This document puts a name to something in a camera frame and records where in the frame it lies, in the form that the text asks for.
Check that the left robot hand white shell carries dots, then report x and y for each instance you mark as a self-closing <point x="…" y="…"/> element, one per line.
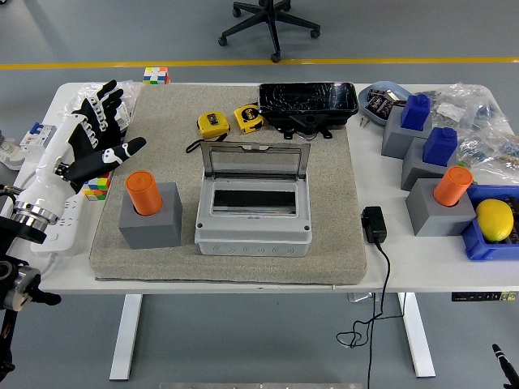
<point x="52" y="162"/>

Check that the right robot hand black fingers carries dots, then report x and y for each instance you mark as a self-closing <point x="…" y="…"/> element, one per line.
<point x="503" y="358"/>

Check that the orange cylinder battery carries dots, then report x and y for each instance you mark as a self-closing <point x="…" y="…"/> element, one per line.
<point x="144" y="194"/>
<point x="452" y="186"/>

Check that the smoky transparent box lid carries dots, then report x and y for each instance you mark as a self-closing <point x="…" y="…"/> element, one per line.
<point x="251" y="162"/>

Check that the grey plastic electrical box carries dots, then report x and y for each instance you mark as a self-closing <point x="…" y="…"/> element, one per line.
<point x="251" y="239"/>

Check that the blue square battery block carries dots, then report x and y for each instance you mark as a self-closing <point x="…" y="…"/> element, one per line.
<point x="440" y="146"/>
<point x="415" y="113"/>

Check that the white circuit breaker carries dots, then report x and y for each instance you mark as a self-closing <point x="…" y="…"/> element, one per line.
<point x="36" y="138"/>

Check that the colourful puzzle cube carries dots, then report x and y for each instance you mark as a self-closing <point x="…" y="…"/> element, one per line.
<point x="97" y="190"/>
<point x="156" y="75"/>

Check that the black table control panel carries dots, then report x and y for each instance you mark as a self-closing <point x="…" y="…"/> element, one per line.
<point x="470" y="297"/>

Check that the white power strip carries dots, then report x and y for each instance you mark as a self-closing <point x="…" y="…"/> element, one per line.
<point x="61" y="239"/>

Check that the white table leg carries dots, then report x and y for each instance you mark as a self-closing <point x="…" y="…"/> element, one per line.
<point x="417" y="336"/>
<point x="125" y="336"/>

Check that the blue plastic bin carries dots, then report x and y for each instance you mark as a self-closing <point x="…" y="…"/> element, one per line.
<point x="474" y="247"/>

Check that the grey-brown mat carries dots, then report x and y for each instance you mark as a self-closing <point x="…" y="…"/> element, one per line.
<point x="162" y="121"/>

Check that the grey block with round hole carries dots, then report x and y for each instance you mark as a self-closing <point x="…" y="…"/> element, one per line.
<point x="430" y="215"/>
<point x="154" y="231"/>

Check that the yellow lemon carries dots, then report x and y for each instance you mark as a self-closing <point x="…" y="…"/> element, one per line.
<point x="494" y="219"/>

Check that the black power adapter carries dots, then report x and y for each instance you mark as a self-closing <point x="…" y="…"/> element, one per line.
<point x="374" y="225"/>

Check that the grey block with square hole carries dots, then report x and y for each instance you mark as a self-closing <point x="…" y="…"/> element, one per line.
<point x="413" y="166"/>
<point x="395" y="138"/>

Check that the black office chair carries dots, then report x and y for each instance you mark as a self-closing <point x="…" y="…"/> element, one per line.
<point x="269" y="20"/>

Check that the black plastic tray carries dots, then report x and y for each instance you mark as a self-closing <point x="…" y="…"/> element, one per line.
<point x="308" y="101"/>

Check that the small metal screws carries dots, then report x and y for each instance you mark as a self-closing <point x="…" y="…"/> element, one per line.
<point x="364" y="122"/>

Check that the silver metal clip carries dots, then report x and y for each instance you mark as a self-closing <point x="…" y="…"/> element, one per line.
<point x="395" y="97"/>

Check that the light blue dish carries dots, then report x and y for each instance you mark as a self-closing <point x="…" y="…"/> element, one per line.
<point x="385" y="86"/>

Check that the silver bracket under table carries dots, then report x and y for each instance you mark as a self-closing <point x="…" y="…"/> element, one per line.
<point x="359" y="297"/>

